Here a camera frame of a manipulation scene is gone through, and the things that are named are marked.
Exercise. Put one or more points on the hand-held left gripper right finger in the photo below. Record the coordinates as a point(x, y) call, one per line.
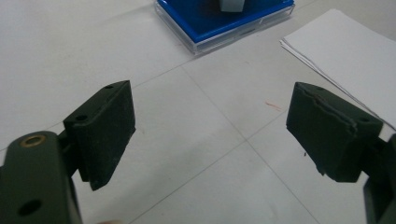
point(330, 140)

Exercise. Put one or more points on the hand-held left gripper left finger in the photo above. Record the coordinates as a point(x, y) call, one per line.
point(102, 137)

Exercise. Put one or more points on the blue ink pad clear case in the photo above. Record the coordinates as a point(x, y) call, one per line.
point(205, 21)

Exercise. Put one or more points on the red clear stamp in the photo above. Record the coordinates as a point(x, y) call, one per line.
point(232, 5)

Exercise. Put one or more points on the white paper sheets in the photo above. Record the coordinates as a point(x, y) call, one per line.
point(351, 59)

